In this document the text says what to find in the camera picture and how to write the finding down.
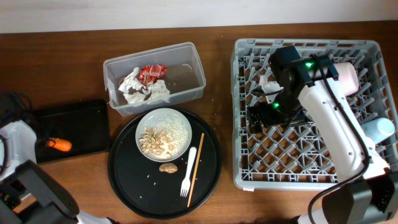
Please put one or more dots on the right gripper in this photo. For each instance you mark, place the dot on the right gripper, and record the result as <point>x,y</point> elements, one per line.
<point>262,109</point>

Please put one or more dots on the pink bowl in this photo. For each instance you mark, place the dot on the pink bowl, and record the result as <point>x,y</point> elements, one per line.
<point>347,77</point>

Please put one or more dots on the wooden chopstick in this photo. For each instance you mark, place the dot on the wooden chopstick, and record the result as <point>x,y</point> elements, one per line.
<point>195,170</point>

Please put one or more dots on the white tissue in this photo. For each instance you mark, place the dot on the white tissue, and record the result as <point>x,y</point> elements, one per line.
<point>158,91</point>
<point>131,87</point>

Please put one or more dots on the white cup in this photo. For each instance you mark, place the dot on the white cup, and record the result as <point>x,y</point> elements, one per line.
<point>379,129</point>

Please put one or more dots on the grey plate with food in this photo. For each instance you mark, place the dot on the grey plate with food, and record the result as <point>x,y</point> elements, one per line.
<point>163,135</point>

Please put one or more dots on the red snack wrapper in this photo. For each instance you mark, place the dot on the red snack wrapper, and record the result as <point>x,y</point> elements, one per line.
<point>151,73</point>

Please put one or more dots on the walnut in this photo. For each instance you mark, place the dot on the walnut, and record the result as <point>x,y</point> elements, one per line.
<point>169,168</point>

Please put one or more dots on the white plastic fork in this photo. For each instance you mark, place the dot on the white plastic fork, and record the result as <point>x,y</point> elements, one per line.
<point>185,186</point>

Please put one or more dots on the round black tray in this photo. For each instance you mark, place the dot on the round black tray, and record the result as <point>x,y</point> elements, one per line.
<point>144,189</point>

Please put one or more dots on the orange carrot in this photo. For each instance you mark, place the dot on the orange carrot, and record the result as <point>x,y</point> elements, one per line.
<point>59,144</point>

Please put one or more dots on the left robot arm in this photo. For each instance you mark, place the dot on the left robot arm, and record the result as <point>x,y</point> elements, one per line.
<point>28,193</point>

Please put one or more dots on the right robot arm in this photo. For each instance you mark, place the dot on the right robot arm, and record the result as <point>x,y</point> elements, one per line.
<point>366,191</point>

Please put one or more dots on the grey dishwasher rack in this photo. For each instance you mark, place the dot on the grey dishwasher rack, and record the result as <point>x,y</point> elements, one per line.
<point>296,158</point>

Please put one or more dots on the clear plastic bin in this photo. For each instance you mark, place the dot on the clear plastic bin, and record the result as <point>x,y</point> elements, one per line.
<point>185,77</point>

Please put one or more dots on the black rectangular tray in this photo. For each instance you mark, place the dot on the black rectangular tray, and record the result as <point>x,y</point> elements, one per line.
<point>84,124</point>

